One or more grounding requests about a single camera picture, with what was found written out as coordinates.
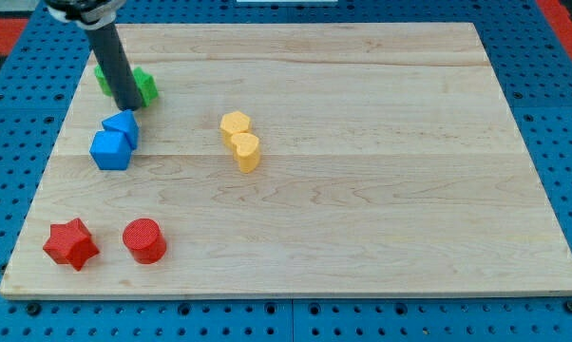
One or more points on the yellow heart block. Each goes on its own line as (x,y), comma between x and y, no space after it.
(246,151)

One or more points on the wooden board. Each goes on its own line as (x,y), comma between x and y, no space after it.
(390,166)

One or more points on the green star block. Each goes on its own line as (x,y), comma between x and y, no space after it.
(146,85)

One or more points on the green circle block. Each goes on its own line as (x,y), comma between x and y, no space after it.
(102,81)

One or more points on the red cylinder block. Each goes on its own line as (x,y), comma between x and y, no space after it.
(144,240)

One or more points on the red star block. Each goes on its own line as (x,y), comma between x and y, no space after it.
(70,243)

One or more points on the yellow hexagon block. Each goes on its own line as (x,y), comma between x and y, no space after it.
(233,123)

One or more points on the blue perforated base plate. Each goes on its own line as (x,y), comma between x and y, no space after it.
(39,78)

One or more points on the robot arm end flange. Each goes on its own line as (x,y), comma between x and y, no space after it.
(86,14)

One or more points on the blue triangle block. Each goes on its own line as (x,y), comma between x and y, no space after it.
(124,122)

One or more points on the blue cube block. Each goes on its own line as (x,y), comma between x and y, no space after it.
(110,150)

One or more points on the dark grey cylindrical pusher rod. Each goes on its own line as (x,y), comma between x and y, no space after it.
(109,52)

